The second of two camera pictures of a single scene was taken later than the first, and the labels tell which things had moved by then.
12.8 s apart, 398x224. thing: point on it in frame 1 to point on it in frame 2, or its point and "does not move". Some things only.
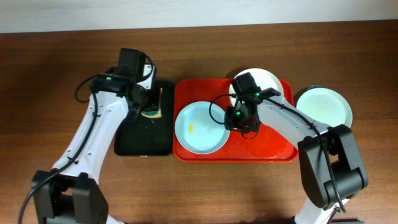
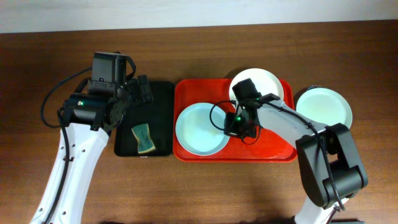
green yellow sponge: [154, 114] to [145, 142]
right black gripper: [231, 125] does not move
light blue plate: [197, 132] does not move
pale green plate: [326, 106] does not move
